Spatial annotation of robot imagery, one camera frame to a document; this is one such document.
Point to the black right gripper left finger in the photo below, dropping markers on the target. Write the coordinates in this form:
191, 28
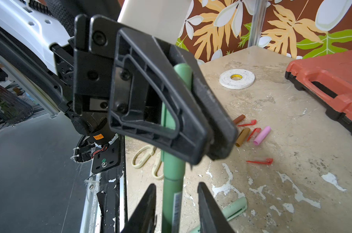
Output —
143, 219

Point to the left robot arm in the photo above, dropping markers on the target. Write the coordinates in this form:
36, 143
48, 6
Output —
37, 38

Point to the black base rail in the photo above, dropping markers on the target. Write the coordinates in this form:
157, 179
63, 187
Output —
105, 208

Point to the dark green pen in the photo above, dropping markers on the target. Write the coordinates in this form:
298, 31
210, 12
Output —
174, 168

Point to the red plastic tool case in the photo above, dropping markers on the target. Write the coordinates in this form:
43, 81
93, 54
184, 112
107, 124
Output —
329, 79

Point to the red clip pen cap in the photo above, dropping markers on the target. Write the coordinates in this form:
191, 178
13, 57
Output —
254, 134

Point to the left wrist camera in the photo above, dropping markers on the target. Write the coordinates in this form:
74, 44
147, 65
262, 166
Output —
162, 19

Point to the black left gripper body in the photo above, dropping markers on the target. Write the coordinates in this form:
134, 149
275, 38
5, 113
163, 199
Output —
94, 53

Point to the white tape roll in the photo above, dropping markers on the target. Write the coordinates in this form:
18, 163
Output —
236, 79

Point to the tan pen cap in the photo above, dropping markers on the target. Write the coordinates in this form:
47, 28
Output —
242, 137

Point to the pink pen cap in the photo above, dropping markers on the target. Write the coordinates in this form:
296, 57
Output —
262, 135

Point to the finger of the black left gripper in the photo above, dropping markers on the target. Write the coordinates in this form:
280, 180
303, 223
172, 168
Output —
150, 102
225, 132

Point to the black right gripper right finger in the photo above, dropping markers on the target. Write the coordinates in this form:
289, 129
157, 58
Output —
211, 217

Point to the brown marker cap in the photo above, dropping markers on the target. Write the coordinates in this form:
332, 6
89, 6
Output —
239, 119

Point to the light green pen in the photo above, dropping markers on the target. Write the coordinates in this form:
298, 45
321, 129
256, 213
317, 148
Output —
230, 212

